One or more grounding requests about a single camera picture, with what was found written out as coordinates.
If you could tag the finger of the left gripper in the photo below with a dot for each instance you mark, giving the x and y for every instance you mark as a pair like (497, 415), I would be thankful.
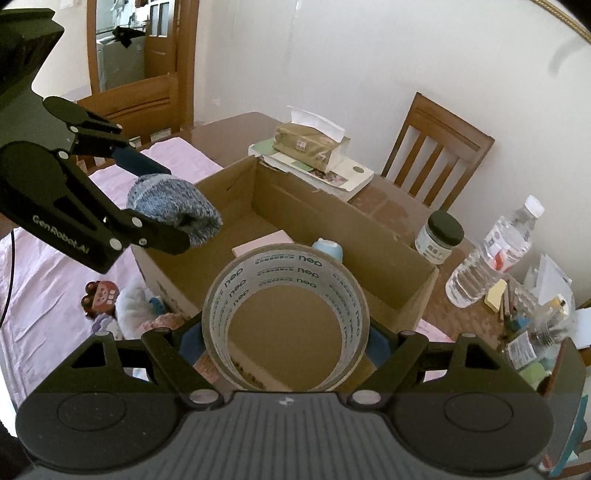
(98, 137)
(137, 229)

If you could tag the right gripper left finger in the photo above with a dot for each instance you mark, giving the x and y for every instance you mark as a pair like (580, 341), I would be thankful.
(174, 352)

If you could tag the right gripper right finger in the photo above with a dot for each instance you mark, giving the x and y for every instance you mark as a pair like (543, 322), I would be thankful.
(395, 355)

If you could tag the white sock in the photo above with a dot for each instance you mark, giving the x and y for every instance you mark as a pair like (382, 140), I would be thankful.
(132, 310)

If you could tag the blue grey knitted sock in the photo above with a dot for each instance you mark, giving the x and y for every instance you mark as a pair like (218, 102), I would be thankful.
(177, 203)

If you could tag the red bear toy car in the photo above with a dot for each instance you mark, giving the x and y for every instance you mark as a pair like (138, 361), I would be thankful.
(100, 297)

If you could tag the blue figurine toy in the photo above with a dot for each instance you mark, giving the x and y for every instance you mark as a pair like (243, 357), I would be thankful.
(329, 247)

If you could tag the clear tape roll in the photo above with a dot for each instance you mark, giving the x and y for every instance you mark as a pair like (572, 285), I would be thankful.
(285, 317)

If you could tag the long pink box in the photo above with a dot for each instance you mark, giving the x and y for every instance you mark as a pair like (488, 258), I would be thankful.
(278, 237)

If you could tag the purple crochet flower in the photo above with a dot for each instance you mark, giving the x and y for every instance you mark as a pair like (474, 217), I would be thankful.
(107, 323)

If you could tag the pink knitted sock roll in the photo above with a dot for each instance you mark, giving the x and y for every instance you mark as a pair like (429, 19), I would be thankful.
(171, 321)

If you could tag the wooden chair left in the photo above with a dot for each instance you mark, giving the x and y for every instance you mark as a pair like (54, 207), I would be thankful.
(143, 108)

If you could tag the wooden chair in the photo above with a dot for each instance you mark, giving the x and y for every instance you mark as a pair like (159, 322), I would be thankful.
(444, 142)
(143, 108)

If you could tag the yellow sticky notes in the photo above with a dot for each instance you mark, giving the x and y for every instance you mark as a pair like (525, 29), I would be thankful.
(494, 297)

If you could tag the black lid glass jar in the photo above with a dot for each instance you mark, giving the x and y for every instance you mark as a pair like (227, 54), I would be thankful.
(438, 237)

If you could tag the brown cardboard box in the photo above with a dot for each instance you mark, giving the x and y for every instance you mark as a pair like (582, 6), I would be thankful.
(254, 201)

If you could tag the water bottle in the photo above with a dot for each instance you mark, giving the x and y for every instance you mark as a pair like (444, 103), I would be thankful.
(508, 241)

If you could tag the clear pen holder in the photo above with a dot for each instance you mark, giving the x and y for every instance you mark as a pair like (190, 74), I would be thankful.
(541, 339)

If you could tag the brown tablet lid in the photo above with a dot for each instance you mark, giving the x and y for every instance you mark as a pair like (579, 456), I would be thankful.
(568, 404)

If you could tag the tissue box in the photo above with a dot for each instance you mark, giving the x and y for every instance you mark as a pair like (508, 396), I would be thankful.
(312, 139)

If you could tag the wooden chair back middle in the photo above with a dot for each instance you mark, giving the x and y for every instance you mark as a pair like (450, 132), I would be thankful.
(444, 142)

